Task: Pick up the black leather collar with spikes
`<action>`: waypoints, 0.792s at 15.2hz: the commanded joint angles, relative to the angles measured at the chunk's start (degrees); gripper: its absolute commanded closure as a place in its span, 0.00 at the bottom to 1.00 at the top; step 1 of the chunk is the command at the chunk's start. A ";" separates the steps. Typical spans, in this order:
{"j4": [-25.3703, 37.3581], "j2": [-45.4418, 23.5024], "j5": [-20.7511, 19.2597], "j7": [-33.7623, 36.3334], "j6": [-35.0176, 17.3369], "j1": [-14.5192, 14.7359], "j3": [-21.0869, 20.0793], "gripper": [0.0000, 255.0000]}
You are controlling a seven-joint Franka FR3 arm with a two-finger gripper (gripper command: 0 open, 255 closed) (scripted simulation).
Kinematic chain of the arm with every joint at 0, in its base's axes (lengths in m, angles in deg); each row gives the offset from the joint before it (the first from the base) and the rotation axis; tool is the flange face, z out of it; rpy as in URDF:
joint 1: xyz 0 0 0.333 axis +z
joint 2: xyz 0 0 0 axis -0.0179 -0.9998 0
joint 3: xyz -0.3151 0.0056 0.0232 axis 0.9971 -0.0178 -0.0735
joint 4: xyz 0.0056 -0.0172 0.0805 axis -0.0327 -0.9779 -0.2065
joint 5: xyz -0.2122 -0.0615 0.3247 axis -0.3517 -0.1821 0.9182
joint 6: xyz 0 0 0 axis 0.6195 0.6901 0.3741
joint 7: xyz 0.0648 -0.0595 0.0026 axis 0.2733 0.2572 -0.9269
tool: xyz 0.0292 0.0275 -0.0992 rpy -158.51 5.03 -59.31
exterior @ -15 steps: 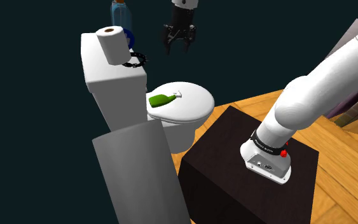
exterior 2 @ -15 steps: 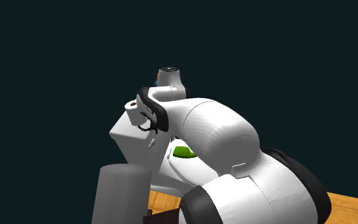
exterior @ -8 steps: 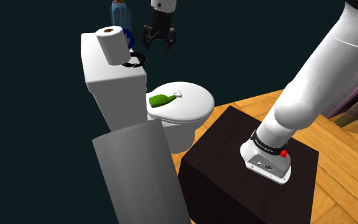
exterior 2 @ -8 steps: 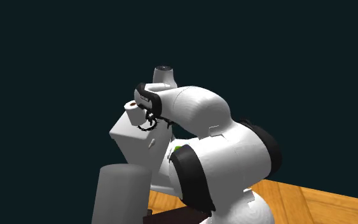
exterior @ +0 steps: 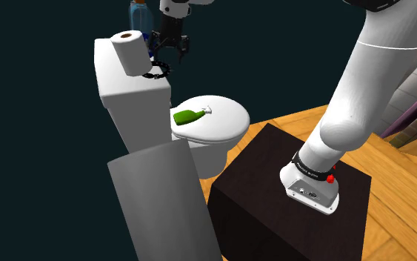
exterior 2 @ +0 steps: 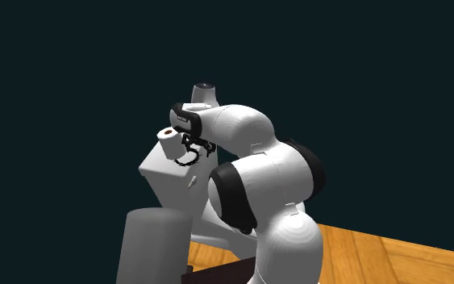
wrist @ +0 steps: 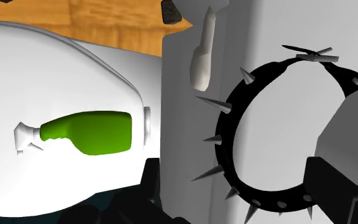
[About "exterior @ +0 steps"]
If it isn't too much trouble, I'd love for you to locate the green spray bottle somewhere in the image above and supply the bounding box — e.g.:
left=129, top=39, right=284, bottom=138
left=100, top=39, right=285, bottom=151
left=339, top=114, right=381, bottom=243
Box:
left=173, top=105, right=214, bottom=127

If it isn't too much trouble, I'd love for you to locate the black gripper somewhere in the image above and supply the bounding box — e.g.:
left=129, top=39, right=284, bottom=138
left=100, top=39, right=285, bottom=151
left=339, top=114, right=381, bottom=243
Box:
left=149, top=13, right=191, bottom=65

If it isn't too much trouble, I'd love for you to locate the dark brown robot stand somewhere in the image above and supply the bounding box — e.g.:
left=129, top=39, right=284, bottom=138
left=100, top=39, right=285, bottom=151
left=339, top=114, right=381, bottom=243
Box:
left=207, top=122, right=373, bottom=261

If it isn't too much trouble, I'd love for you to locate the grey cylindrical bin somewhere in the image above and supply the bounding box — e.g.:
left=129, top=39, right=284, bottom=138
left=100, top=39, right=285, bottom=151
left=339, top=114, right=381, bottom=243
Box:
left=106, top=138, right=224, bottom=261

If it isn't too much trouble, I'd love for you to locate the black beaded bracelet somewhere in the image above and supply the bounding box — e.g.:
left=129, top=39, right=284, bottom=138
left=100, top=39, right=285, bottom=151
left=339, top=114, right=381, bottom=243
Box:
left=141, top=60, right=173, bottom=81

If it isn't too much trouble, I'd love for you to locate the clear blue bottle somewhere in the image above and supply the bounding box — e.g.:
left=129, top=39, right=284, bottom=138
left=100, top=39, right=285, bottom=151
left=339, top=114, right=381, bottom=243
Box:
left=128, top=0, right=156, bottom=59

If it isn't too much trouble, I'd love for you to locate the purple slanted beam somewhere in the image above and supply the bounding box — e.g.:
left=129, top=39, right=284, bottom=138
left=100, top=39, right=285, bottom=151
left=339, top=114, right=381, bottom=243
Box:
left=380, top=80, right=417, bottom=139

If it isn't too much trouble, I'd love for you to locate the white toilet paper roll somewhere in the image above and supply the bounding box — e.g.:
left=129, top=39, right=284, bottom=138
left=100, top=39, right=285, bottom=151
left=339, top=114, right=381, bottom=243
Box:
left=110, top=30, right=153, bottom=78

